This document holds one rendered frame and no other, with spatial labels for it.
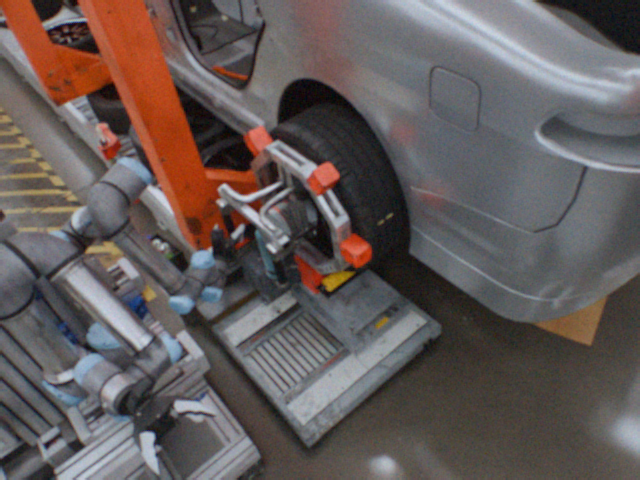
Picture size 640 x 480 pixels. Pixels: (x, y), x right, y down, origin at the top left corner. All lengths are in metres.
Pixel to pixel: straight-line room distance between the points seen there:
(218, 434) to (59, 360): 0.93
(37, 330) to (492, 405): 1.83
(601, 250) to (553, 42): 0.56
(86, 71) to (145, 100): 2.05
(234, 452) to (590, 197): 1.58
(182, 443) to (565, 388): 1.65
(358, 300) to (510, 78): 1.49
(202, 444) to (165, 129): 1.25
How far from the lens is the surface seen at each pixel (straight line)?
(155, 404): 1.23
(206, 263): 1.85
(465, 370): 2.61
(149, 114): 2.10
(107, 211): 1.68
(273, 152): 1.96
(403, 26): 1.53
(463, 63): 1.42
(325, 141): 1.89
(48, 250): 1.39
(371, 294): 2.57
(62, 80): 4.07
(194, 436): 2.37
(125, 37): 1.99
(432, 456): 2.42
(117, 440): 1.85
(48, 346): 1.54
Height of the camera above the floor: 2.24
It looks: 45 degrees down
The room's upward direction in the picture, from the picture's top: 9 degrees counter-clockwise
